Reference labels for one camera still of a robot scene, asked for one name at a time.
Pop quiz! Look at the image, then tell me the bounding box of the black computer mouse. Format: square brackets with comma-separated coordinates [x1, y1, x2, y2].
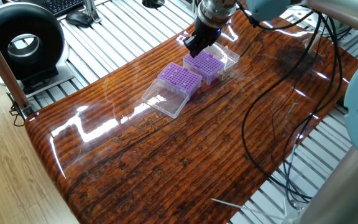
[65, 11, 96, 27]

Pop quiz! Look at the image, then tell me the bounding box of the brown wooden post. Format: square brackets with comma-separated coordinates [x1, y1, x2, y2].
[0, 22, 30, 119]

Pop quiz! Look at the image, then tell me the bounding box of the black computer keyboard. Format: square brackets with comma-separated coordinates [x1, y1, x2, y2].
[41, 0, 86, 16]

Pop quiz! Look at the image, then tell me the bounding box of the purple pipette tip holder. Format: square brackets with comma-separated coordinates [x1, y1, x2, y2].
[183, 44, 240, 85]
[143, 62, 203, 119]

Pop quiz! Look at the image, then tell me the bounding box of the silver ribbed wrist flange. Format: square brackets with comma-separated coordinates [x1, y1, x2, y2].
[196, 0, 237, 24]

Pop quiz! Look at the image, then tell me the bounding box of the thin white rod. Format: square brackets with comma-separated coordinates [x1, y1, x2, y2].
[211, 198, 255, 208]

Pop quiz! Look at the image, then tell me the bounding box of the glossy wood grain mat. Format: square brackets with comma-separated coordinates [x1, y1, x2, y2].
[25, 0, 358, 224]

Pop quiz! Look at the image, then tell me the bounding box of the black ring light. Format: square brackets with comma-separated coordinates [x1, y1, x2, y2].
[0, 3, 74, 95]

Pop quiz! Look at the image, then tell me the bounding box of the black cable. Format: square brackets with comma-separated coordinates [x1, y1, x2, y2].
[282, 12, 341, 212]
[240, 12, 329, 209]

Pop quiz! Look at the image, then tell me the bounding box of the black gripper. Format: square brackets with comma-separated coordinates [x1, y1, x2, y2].
[182, 16, 224, 58]

